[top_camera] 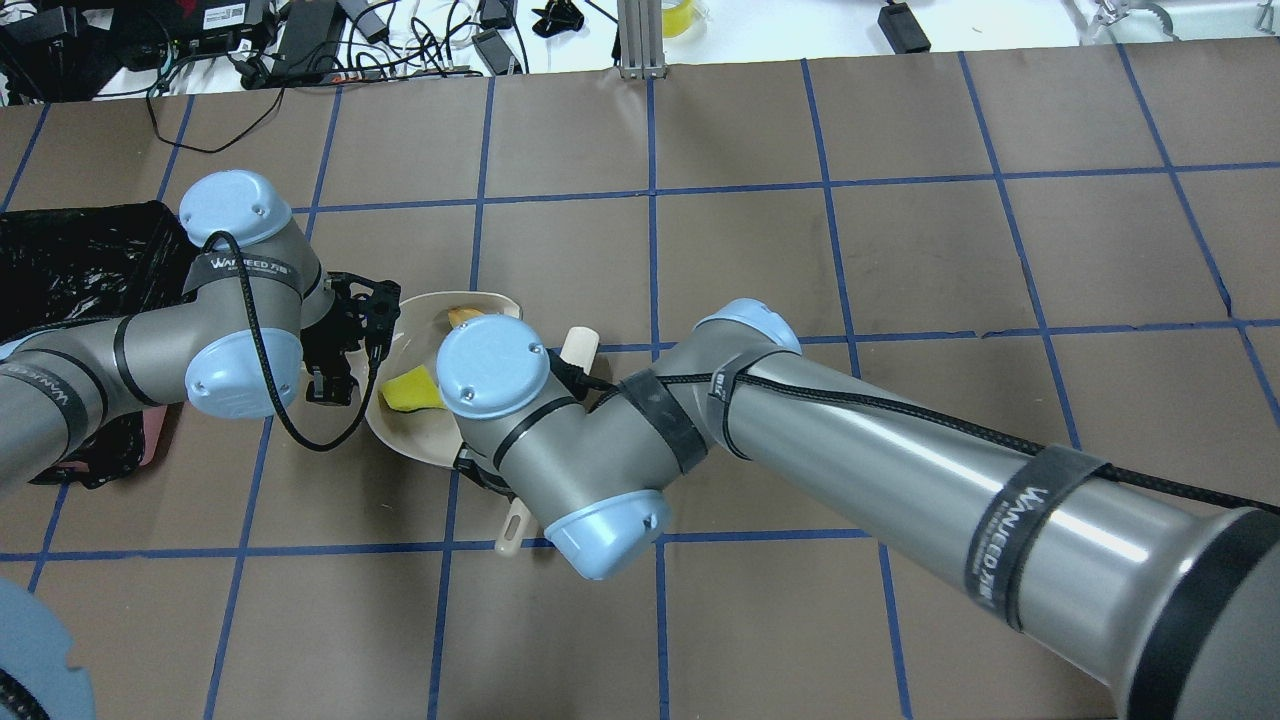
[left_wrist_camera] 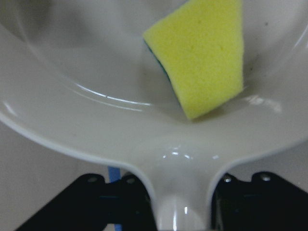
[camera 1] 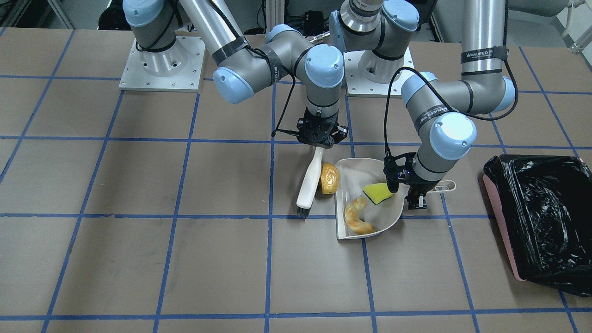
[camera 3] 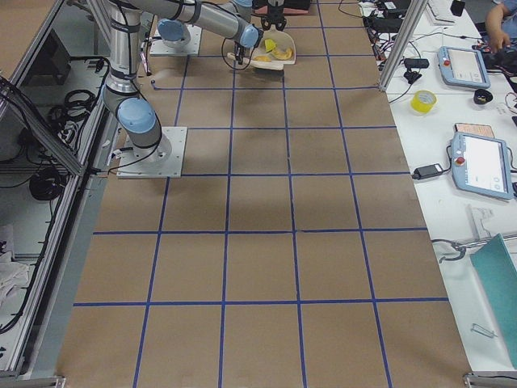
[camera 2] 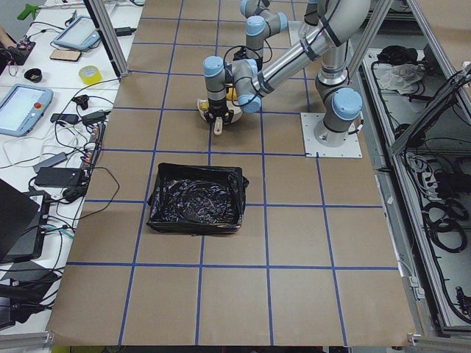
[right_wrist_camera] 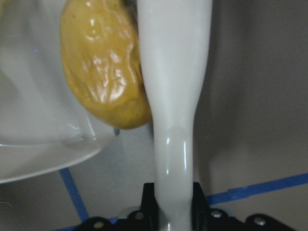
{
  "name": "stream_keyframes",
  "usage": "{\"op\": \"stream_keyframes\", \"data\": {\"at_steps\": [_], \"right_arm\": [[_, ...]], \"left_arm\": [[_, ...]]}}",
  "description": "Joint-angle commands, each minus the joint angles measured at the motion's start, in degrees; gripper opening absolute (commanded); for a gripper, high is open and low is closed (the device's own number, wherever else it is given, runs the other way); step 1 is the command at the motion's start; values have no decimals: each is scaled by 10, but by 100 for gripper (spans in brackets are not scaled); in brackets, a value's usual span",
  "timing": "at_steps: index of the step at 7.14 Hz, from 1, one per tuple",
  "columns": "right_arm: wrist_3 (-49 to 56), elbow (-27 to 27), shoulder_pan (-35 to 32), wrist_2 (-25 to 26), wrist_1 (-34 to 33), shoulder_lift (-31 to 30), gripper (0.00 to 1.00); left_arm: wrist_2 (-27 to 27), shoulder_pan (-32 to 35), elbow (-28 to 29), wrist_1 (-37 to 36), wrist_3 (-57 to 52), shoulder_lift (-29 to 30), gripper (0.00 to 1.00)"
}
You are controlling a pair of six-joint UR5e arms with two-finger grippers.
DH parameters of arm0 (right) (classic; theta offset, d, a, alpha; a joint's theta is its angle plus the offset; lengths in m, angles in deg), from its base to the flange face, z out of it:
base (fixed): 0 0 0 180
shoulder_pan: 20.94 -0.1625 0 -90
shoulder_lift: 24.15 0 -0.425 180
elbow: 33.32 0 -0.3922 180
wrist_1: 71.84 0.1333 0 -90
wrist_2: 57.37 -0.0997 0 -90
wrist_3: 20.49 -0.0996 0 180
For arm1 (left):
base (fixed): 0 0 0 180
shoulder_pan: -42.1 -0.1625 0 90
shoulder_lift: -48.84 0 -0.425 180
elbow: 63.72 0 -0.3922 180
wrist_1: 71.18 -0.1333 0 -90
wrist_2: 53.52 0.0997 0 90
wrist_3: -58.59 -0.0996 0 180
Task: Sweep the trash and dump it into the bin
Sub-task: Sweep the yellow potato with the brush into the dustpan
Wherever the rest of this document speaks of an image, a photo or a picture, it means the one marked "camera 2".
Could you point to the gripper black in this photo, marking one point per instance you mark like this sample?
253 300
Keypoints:
216 105

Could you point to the beige plastic dustpan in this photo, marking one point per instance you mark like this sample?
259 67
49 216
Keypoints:
218 118

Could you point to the bin with black bag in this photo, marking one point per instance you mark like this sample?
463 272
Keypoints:
197 199

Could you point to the person hand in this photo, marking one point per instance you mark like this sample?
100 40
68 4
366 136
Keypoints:
6 40

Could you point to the yellow toy potato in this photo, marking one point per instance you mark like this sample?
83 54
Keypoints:
231 94

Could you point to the power strip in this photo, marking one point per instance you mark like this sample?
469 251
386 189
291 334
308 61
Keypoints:
94 146

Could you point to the yellow tape roll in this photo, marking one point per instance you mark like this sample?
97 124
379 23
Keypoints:
90 75

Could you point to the far teach pendant tablet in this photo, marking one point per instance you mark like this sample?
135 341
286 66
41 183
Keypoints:
80 35

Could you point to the teach pendant tablet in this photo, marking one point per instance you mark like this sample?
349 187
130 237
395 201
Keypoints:
80 35
22 108

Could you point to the wooden phone stand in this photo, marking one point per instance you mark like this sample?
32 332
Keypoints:
65 55

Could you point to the black power adapter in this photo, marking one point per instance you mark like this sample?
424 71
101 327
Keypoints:
52 177

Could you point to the small black bowl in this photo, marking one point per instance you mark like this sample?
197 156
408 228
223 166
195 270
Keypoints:
33 75

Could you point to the white crumpled cloth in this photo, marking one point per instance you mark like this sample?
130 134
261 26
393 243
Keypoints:
402 78

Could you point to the near teach pendant tablet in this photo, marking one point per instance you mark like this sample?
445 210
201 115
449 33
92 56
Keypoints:
22 108

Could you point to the green clamp tool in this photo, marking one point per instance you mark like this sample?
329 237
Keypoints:
29 10

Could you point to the black laptop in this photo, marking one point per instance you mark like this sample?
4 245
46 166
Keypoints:
23 223

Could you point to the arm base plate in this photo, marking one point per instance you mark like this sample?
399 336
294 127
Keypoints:
323 143
296 31

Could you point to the aluminium frame post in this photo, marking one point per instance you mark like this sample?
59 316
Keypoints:
101 20

